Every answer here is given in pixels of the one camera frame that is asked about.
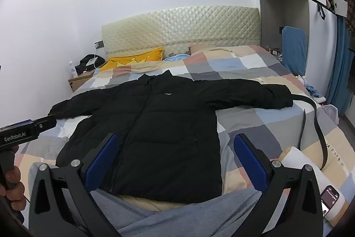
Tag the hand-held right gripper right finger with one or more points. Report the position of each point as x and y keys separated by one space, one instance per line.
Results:
x=249 y=162

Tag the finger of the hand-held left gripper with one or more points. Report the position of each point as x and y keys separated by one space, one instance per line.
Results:
x=45 y=123

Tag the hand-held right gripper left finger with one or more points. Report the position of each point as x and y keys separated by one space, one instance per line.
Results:
x=104 y=159

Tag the black puffer jacket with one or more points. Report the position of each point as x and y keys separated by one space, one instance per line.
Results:
x=166 y=128

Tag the person's left hand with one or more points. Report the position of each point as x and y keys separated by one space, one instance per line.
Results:
x=14 y=189

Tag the wooden nightstand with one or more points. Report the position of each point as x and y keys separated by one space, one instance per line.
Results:
x=80 y=82

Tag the white bottle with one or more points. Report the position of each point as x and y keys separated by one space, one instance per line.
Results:
x=71 y=69

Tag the black bag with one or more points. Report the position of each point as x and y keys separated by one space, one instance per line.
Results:
x=83 y=65

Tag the black belt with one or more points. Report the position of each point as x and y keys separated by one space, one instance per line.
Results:
x=319 y=128

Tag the person's grey trousers leg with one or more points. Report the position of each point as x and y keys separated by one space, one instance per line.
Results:
x=166 y=220

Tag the smartphone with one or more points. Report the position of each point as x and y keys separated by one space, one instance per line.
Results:
x=330 y=198

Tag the blue crumpled cloth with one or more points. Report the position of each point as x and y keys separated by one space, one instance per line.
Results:
x=313 y=90

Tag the white plush toy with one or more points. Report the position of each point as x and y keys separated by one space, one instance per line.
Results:
x=301 y=80

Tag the checked patchwork blanket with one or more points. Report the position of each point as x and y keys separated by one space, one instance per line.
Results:
x=249 y=64

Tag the yellow pillow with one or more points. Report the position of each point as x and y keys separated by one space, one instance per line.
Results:
x=138 y=58

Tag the group of small bottles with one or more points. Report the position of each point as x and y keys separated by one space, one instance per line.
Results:
x=273 y=51

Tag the blue towel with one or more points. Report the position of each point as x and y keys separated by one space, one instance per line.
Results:
x=294 y=48

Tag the light blue cloth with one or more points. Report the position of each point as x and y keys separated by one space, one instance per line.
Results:
x=177 y=57

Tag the blue curtain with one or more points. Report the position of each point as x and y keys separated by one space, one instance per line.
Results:
x=339 y=64

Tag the cream quilted headboard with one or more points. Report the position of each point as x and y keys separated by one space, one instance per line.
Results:
x=180 y=26

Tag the grey wall socket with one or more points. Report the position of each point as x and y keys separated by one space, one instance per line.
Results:
x=99 y=45

